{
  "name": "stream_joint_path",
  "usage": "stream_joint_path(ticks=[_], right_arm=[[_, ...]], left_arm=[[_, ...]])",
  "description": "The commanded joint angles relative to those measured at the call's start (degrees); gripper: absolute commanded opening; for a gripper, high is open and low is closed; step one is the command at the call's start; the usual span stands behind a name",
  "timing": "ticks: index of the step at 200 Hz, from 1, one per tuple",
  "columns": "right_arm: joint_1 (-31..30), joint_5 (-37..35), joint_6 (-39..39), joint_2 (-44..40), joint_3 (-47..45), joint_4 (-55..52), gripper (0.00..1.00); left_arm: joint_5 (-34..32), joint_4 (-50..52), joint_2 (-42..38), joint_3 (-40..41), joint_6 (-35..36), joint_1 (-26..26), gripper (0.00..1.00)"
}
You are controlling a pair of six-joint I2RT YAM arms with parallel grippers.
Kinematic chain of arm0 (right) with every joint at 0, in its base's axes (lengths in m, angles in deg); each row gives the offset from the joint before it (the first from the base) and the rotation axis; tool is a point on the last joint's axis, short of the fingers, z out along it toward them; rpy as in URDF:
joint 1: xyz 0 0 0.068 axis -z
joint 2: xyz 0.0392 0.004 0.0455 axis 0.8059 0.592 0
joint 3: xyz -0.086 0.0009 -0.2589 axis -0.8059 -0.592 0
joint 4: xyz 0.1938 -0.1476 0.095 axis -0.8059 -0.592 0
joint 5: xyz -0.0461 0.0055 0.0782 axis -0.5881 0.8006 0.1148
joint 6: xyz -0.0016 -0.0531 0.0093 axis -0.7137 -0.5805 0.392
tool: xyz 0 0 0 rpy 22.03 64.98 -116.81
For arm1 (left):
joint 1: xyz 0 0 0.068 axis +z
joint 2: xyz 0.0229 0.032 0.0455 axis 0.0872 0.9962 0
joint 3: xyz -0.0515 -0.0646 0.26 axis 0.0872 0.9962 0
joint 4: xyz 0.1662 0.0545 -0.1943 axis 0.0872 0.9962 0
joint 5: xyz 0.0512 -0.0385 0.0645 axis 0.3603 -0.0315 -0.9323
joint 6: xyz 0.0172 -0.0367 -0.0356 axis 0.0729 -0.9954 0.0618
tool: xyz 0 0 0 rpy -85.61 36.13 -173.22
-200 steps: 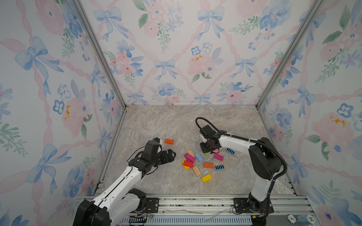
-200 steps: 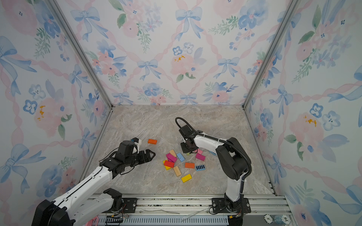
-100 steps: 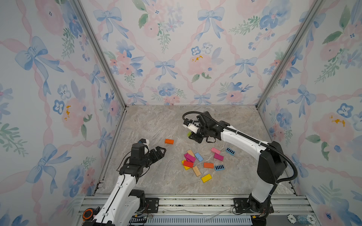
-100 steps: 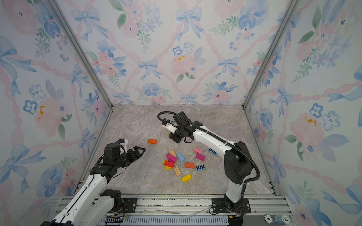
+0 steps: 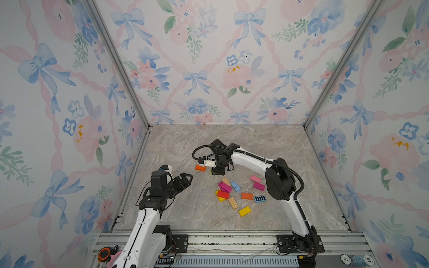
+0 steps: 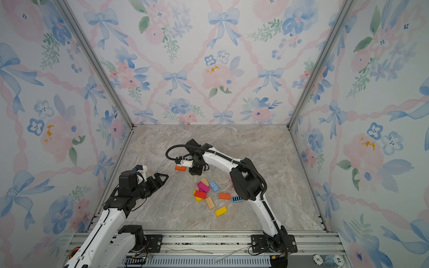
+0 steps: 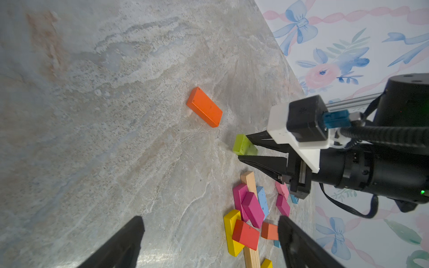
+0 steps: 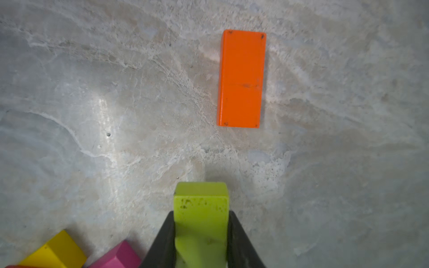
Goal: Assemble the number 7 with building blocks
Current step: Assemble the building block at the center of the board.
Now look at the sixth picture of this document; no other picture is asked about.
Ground orange black tape measure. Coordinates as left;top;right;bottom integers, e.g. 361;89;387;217
68;247;80;260

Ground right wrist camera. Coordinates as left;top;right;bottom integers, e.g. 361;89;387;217
175;156;193;168

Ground yellow block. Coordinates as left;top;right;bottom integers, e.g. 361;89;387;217
215;206;227;217
193;190;203;202

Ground yellow block front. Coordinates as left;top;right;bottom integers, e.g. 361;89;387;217
215;206;227;217

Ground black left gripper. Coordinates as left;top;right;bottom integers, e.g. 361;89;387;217
133;172;168;200

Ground blue slotted block near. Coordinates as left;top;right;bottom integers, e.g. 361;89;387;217
231;196;243;203

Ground magenta block on pile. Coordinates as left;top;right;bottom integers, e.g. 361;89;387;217
197;182;210;193

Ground aluminium corner post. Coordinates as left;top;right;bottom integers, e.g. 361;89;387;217
287;0;355;131
53;1;135;129

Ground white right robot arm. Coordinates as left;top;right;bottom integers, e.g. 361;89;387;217
185;139;290;252

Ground light blue block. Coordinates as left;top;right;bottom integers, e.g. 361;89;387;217
209;182;220;192

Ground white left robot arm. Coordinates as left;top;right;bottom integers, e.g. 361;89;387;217
64;165;169;268

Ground aluminium left corner post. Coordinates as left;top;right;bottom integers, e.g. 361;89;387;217
53;1;135;129

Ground aluminium front rail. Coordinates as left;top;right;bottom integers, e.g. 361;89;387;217
63;230;351;268

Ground striped natural wood block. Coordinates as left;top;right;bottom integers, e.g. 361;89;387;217
205;197;215;209

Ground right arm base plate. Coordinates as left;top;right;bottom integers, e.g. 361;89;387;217
250;234;298;253

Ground aluminium right corner post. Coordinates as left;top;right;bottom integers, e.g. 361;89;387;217
287;0;355;131

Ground orange block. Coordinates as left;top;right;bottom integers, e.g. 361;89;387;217
175;165;186;172
219;193;231;200

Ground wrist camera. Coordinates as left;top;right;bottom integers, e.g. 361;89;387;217
133;165;147;179
175;156;193;168

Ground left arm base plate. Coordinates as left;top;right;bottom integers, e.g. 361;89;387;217
143;234;163;253

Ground tan wooden block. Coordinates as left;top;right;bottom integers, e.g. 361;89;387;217
201;178;210;186

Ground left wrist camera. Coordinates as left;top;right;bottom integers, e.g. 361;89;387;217
133;165;147;179

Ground red block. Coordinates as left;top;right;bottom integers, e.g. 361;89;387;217
194;191;207;199

